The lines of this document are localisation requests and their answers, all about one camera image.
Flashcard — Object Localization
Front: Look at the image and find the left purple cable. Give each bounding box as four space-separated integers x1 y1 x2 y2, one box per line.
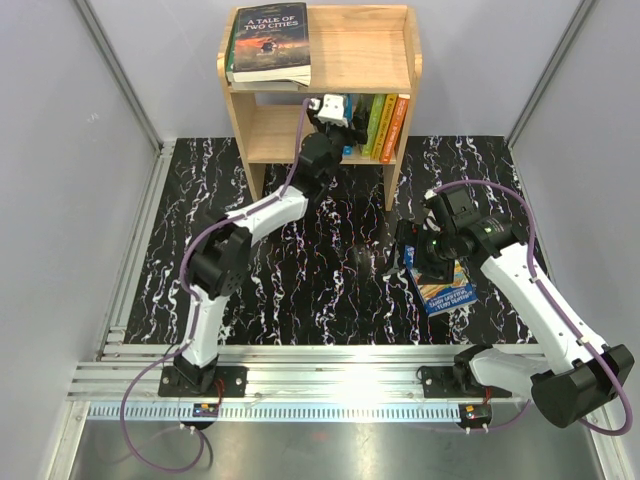
120 98 321 474

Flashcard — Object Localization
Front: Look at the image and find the blue 91-Storey Treehouse book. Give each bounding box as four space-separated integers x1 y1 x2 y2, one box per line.
404 246 477 316

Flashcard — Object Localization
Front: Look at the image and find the wooden two-tier shelf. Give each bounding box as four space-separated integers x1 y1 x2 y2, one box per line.
217 5 423 209

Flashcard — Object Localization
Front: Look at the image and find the black marble pattern mat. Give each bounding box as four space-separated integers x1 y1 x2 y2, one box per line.
125 136 534 346

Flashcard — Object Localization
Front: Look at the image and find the purple 52-Storey Treehouse book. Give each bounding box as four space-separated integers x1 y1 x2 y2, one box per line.
230 81 300 92

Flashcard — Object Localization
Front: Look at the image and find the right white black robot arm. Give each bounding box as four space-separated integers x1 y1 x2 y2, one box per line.
386 182 635 435

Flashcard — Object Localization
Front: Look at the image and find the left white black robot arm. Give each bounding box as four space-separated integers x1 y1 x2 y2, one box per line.
173 113 368 397

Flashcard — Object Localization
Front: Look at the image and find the orange 78-Storey Treehouse book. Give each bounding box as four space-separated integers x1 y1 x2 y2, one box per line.
380 94 410 164

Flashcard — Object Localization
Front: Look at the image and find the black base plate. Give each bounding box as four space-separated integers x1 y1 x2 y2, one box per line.
158 365 248 399
416 365 513 400

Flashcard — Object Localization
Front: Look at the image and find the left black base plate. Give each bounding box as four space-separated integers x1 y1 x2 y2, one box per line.
158 365 248 399

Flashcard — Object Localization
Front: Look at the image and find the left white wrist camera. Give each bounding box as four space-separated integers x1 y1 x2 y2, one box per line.
307 94 349 127

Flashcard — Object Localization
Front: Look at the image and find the slotted cable duct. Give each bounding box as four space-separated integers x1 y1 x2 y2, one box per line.
88 402 491 424

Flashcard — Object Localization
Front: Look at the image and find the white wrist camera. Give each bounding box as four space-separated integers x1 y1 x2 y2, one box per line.
421 189 441 232
307 94 349 127

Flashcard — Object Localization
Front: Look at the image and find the dark Tale of Two Cities book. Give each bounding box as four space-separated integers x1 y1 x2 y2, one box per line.
231 2 312 87

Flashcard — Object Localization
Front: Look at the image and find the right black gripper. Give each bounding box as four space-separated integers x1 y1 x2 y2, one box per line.
382 219 458 286

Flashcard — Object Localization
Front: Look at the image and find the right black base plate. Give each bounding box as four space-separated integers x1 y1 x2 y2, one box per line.
416 365 513 400

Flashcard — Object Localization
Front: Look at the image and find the green back-cover Treehouse book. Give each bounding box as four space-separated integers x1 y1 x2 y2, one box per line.
225 19 237 82

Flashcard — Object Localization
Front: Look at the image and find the light blue Treehouse book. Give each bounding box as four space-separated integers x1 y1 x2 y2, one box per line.
343 94 372 156

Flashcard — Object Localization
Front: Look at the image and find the green 65-Storey Treehouse book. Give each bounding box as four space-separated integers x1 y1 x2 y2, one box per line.
361 94 386 159

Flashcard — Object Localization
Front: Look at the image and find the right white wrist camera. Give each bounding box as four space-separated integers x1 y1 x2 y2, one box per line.
421 189 441 232

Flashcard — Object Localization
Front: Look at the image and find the blue back-cover Treehouse book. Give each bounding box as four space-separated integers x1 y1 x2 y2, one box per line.
371 94 398 162

